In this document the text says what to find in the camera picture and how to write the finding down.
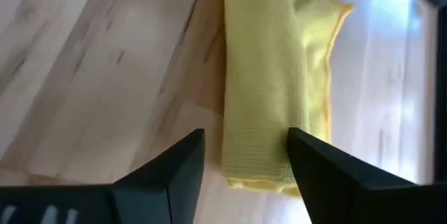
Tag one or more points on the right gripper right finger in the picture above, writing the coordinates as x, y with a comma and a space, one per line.
349, 189

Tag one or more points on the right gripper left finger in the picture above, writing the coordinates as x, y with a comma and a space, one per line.
153, 189

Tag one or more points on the yellow microfiber towel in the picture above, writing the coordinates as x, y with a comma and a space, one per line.
265, 77

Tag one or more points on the black metal table frame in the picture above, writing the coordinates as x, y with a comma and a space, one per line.
441, 95

